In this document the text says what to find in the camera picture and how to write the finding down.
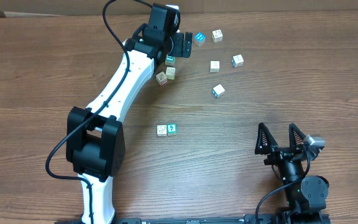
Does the cream turtle wooden block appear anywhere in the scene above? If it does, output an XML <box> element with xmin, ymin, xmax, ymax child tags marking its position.
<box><xmin>210</xmin><ymin>61</ymin><xmax>220</xmax><ymax>73</ymax></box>

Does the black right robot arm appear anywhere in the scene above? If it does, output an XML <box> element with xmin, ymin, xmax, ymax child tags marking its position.
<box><xmin>255</xmin><ymin>123</ymin><xmax>331</xmax><ymax>224</ymax></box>

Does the cream umbrella block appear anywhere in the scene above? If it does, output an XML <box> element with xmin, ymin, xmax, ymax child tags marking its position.
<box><xmin>231</xmin><ymin>54</ymin><xmax>244</xmax><ymax>68</ymax></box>
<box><xmin>212</xmin><ymin>84</ymin><xmax>225</xmax><ymax>98</ymax></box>

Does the blue top wooden block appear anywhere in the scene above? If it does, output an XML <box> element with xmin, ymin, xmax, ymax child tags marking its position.
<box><xmin>193</xmin><ymin>32</ymin><xmax>206</xmax><ymax>47</ymax></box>

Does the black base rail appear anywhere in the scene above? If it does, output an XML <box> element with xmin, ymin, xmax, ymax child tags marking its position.
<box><xmin>54</xmin><ymin>213</ymin><xmax>332</xmax><ymax>224</ymax></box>

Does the cream block red letter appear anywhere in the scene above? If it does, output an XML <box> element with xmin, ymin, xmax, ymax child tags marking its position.
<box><xmin>155</xmin><ymin>72</ymin><xmax>168</xmax><ymax>86</ymax></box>

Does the mint green top block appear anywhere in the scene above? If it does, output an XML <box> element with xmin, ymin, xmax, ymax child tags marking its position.
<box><xmin>165</xmin><ymin>55</ymin><xmax>176</xmax><ymax>67</ymax></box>

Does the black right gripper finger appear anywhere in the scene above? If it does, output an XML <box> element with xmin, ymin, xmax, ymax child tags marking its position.
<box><xmin>255</xmin><ymin>123</ymin><xmax>278</xmax><ymax>155</ymax></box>
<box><xmin>288</xmin><ymin>123</ymin><xmax>306</xmax><ymax>147</ymax></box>

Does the green R wooden block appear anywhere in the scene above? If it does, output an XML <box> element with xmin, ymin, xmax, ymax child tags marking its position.
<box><xmin>157</xmin><ymin>125</ymin><xmax>167</xmax><ymax>137</ymax></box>

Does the cream block with drawing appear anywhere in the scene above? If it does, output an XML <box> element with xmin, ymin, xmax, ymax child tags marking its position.
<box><xmin>212</xmin><ymin>29</ymin><xmax>223</xmax><ymax>43</ymax></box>

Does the yellow S wooden block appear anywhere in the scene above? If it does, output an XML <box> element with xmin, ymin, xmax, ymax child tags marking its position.
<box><xmin>165</xmin><ymin>67</ymin><xmax>176</xmax><ymax>80</ymax></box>

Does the green top wooden block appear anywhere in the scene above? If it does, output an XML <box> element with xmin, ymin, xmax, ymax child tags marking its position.
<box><xmin>167</xmin><ymin>123</ymin><xmax>177</xmax><ymax>136</ymax></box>

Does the cream umbrella block far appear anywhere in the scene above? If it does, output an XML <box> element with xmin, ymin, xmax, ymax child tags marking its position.
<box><xmin>231</xmin><ymin>54</ymin><xmax>244</xmax><ymax>68</ymax></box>

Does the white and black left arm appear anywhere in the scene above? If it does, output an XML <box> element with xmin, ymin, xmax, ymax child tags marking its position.
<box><xmin>65</xmin><ymin>24</ymin><xmax>193</xmax><ymax>223</ymax></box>

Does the cream umbrella block near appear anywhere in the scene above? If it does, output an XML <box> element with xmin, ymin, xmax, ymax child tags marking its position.
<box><xmin>212</xmin><ymin>84</ymin><xmax>225</xmax><ymax>98</ymax></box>

